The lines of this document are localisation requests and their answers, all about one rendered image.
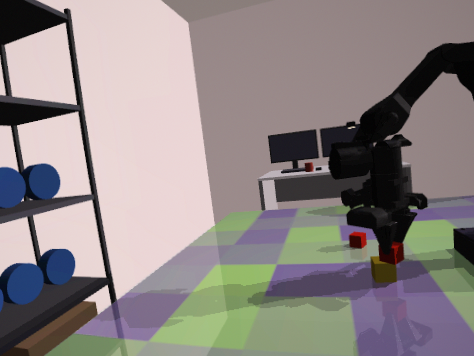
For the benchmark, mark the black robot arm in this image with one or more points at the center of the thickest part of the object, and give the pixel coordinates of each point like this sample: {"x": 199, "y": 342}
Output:
{"x": 356, "y": 158}

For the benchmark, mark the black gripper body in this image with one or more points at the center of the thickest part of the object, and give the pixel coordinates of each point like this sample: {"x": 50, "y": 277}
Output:
{"x": 387, "y": 197}

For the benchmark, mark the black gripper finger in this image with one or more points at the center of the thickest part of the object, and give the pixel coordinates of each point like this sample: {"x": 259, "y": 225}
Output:
{"x": 403, "y": 225}
{"x": 385, "y": 235}

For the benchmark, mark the yellow cube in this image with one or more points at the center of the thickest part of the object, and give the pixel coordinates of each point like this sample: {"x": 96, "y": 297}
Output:
{"x": 381, "y": 271}

